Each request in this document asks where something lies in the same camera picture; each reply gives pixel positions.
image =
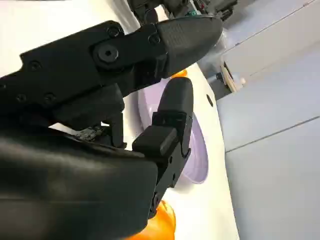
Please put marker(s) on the white desk unit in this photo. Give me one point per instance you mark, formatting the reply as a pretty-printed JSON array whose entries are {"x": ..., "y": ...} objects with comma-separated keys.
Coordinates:
[{"x": 231, "y": 77}]

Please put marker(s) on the lilac plate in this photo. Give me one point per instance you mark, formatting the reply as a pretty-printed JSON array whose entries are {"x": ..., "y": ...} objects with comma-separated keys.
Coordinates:
[{"x": 197, "y": 150}]

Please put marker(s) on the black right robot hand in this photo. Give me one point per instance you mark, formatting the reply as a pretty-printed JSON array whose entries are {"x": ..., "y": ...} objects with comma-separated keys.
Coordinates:
[{"x": 62, "y": 175}]

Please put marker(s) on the orange white toy bread roll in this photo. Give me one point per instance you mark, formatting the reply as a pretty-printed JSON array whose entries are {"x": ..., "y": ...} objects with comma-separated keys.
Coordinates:
[
  {"x": 182, "y": 74},
  {"x": 162, "y": 222}
]

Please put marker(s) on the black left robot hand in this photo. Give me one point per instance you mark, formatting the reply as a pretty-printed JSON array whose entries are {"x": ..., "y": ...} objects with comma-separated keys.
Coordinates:
[{"x": 143, "y": 11}]

